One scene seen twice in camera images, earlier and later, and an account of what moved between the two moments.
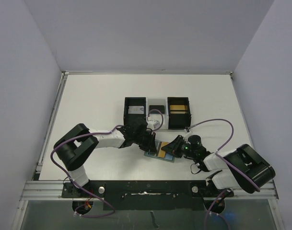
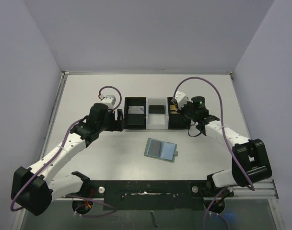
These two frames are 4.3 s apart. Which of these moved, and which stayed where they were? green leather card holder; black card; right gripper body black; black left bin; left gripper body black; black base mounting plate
Moved: right gripper body black; left gripper body black
Stayed: green leather card holder; black base mounting plate; black left bin; black card
